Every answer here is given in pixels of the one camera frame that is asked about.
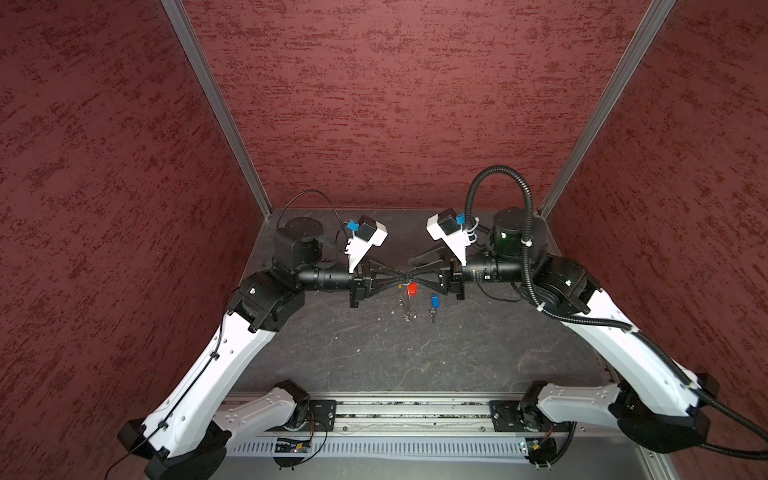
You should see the aluminium corner post left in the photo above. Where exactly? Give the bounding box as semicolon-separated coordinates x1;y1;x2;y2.
161;0;273;220

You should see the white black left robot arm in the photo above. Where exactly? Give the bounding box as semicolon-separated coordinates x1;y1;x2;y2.
118;216;400;479

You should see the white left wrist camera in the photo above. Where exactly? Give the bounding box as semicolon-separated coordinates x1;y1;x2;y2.
344;215;388;273

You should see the black corrugated cable conduit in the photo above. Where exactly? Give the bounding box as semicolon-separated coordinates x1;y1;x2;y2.
464;165;768;462

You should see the aluminium corner post right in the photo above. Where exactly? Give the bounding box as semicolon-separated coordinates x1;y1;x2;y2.
539;0;676;221

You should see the silver keyring with keys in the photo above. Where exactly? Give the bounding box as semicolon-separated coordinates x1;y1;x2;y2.
399;280;418;322

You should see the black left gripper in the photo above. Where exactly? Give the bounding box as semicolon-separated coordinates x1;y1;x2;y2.
298;254;405;307

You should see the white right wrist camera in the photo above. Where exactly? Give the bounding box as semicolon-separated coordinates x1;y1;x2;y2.
426;208;479;266

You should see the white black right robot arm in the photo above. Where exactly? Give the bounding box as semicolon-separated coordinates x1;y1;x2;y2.
410;208;718;453

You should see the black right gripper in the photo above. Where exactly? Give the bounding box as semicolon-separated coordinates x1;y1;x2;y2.
409;240;530;299

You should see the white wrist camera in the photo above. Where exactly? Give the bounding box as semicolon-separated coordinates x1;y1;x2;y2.
344;215;388;273
426;208;479;266

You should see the aluminium corner post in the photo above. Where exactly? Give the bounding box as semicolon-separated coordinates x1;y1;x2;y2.
539;0;676;221
161;0;273;220

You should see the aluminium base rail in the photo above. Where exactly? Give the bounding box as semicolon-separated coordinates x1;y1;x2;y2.
221;392;655;439

